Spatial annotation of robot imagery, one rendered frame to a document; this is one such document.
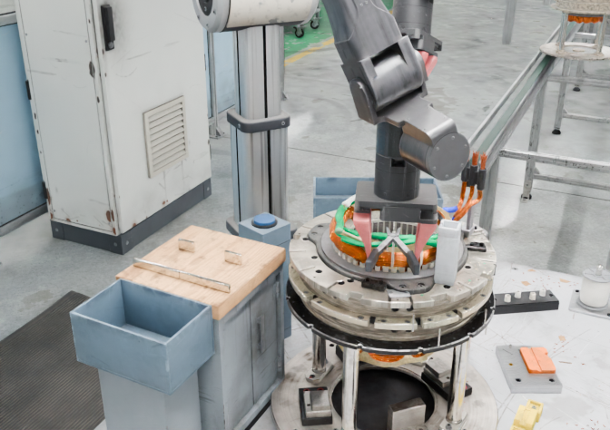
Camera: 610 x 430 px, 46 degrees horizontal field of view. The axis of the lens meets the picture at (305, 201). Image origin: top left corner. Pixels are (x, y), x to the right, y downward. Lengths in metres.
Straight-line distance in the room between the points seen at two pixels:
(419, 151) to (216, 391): 0.53
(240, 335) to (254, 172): 0.45
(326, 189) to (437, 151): 0.69
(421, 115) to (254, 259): 0.44
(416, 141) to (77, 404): 1.97
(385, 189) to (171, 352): 0.36
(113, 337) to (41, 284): 2.33
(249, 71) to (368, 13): 0.64
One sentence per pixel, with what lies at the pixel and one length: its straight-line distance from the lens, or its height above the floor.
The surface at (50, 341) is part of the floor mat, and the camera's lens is 2.94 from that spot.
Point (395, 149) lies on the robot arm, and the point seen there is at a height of 1.33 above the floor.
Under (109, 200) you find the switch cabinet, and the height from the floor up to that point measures 0.28.
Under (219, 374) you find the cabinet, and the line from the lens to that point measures 1.12.
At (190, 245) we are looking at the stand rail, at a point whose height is 1.08.
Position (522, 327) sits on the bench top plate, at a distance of 1.56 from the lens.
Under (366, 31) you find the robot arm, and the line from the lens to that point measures 0.82.
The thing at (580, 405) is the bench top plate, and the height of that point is 0.78.
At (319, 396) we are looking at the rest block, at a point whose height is 0.84.
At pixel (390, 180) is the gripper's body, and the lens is 0.88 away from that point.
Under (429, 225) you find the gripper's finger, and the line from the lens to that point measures 0.90.
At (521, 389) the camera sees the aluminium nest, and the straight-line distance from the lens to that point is 1.38.
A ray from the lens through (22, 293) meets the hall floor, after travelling 3.32.
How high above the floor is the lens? 1.63
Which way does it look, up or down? 24 degrees down
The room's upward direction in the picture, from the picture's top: straight up
